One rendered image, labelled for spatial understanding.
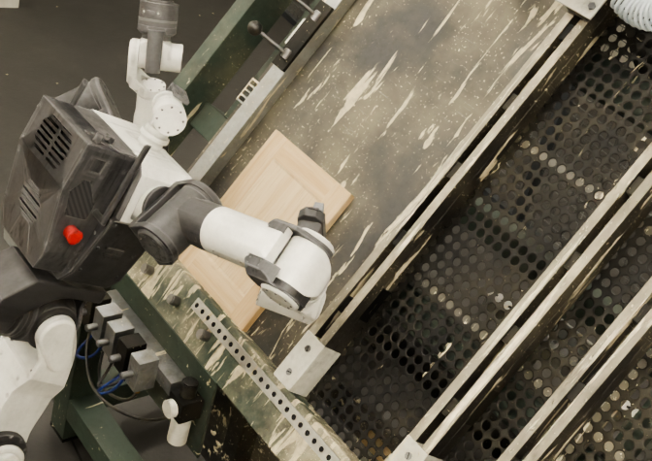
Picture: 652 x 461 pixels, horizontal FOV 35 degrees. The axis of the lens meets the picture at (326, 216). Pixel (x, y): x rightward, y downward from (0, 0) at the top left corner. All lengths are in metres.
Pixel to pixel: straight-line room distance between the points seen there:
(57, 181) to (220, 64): 0.93
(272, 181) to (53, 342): 0.67
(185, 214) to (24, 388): 0.60
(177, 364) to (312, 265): 0.81
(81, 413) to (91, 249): 1.18
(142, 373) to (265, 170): 0.57
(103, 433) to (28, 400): 0.80
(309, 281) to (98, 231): 0.47
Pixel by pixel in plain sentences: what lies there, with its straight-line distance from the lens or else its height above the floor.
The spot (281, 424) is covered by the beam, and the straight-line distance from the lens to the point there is 2.25.
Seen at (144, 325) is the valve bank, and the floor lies 0.74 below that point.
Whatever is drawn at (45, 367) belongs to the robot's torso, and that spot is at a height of 0.87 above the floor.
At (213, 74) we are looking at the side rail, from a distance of 2.78.
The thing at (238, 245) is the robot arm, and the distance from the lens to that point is 1.80.
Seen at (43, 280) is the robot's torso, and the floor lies 1.09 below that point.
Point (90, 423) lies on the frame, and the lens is 3.13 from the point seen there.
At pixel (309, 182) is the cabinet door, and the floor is 1.20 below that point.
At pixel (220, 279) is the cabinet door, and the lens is 2.48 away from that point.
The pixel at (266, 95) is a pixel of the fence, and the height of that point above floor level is 1.29.
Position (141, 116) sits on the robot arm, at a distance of 2.45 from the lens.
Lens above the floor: 2.34
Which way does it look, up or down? 30 degrees down
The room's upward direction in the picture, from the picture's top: 16 degrees clockwise
